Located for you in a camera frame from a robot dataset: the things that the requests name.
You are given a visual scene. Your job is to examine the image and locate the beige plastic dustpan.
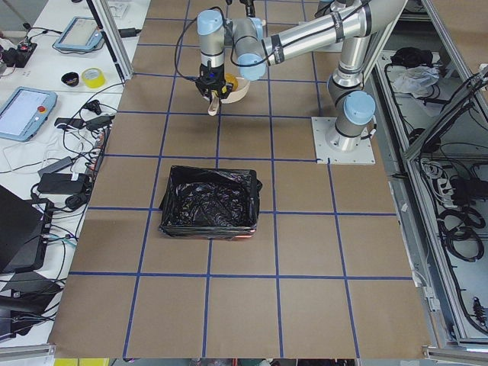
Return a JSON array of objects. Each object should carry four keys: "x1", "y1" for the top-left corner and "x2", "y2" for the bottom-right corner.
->
[{"x1": 204, "y1": 76, "x2": 250, "y2": 116}]

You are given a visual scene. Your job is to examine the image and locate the black laptop computer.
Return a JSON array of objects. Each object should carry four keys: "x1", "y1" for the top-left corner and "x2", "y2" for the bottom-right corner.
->
[{"x1": 1, "y1": 187, "x2": 53, "y2": 274}]

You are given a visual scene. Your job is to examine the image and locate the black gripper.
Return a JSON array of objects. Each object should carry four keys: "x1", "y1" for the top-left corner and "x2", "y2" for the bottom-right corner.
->
[{"x1": 193, "y1": 63, "x2": 233, "y2": 100}]

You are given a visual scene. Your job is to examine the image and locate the crumpled white paper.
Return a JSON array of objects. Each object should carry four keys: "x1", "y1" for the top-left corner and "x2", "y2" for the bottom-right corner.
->
[{"x1": 392, "y1": 66, "x2": 439, "y2": 98}]

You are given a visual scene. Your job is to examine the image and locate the aluminium frame post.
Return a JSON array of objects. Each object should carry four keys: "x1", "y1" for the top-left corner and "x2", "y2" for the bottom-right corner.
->
[{"x1": 86, "y1": 0, "x2": 133, "y2": 83}]

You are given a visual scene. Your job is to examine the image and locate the pink trash bin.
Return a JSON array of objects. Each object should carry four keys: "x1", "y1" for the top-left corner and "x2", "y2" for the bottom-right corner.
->
[{"x1": 230, "y1": 228, "x2": 256, "y2": 240}]

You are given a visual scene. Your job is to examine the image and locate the upper teach pendant tablet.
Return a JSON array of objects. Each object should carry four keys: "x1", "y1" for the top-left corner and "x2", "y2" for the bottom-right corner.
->
[{"x1": 53, "y1": 16, "x2": 104, "y2": 53}]

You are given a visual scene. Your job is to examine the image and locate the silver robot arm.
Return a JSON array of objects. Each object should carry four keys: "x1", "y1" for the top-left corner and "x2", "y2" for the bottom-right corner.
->
[{"x1": 194, "y1": 0, "x2": 406, "y2": 152}]

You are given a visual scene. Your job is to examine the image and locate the black trash bag liner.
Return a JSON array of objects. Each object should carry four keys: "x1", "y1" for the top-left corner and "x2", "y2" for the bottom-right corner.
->
[{"x1": 159, "y1": 165, "x2": 262, "y2": 239}]

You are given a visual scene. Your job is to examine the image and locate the yellow toy potato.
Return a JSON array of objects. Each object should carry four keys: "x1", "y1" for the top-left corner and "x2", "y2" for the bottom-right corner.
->
[{"x1": 224, "y1": 73, "x2": 239, "y2": 92}]

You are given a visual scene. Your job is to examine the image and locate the yellow tape roll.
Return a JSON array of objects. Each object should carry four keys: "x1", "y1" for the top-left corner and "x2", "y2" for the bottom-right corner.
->
[{"x1": 81, "y1": 67, "x2": 106, "y2": 88}]

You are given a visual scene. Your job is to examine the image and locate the teach pendant tablet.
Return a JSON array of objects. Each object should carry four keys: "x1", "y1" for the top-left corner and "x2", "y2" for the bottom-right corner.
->
[
  {"x1": 1, "y1": 86, "x2": 58, "y2": 142},
  {"x1": 53, "y1": 16, "x2": 104, "y2": 53}
]

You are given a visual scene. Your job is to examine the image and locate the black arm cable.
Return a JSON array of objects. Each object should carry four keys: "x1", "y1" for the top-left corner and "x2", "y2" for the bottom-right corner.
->
[{"x1": 174, "y1": 5, "x2": 237, "y2": 83}]

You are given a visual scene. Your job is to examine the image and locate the lower teach pendant tablet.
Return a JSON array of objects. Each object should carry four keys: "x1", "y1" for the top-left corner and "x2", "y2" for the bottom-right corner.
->
[{"x1": 1, "y1": 86, "x2": 58, "y2": 142}]

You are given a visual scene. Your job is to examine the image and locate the black power adapter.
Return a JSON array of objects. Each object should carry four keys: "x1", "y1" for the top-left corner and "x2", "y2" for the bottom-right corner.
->
[{"x1": 37, "y1": 173, "x2": 91, "y2": 194}]

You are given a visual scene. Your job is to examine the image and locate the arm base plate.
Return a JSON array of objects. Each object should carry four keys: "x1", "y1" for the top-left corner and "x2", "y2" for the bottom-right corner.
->
[{"x1": 311, "y1": 117, "x2": 376, "y2": 165}]

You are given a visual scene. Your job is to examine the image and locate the aluminium side frame rail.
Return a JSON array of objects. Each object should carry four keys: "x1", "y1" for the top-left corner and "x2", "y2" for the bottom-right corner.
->
[{"x1": 388, "y1": 177, "x2": 458, "y2": 348}]

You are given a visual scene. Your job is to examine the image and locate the black tape roll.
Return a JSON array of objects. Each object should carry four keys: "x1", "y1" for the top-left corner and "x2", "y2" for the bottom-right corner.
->
[{"x1": 61, "y1": 72, "x2": 79, "y2": 87}]

